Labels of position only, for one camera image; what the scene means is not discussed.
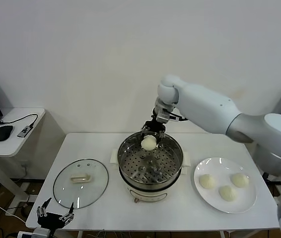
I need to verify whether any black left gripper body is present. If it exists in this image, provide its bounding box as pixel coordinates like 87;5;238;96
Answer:
37;213;66;229

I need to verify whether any black computer mouse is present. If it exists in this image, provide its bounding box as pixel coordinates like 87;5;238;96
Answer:
0;125;14;142

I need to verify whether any white steamed baozi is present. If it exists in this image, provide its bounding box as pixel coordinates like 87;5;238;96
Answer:
218;185;238;201
230;173;250;188
199;174;216;190
140;134;157;151

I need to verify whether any round glass pot lid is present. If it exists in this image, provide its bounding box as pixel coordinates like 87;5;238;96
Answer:
53;158;109;210

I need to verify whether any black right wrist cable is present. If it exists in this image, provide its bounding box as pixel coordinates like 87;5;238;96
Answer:
166;111;189;122

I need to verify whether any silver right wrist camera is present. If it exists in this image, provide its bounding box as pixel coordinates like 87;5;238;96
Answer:
155;106;177;123

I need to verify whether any stainless steel steamer basket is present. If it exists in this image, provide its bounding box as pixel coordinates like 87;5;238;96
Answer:
109;130;192;186

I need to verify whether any white side table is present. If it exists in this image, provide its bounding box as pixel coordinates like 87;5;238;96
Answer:
0;108;46;211

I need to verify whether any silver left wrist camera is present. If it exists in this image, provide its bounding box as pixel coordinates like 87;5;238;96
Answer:
17;227;51;238

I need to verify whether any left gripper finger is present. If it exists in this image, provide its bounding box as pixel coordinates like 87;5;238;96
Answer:
60;202;76;222
36;197;53;218

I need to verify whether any white round plate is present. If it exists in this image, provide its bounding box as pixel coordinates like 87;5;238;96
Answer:
193;157;258;214

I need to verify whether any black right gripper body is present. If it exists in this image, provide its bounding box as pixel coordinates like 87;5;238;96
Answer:
142;119;167;136

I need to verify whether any cream electric cooker base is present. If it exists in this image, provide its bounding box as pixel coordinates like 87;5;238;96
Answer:
109;158;192;204

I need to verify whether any black usb hub cable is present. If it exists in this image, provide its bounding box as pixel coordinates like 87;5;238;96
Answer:
0;113;39;130

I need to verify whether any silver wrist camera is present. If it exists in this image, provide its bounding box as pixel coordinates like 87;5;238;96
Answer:
155;106;177;123
17;227;51;238

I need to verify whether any white floor cable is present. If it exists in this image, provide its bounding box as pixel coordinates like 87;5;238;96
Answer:
0;194;28;224

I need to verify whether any grey usb hub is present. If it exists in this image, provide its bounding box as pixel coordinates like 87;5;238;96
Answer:
17;125;31;139

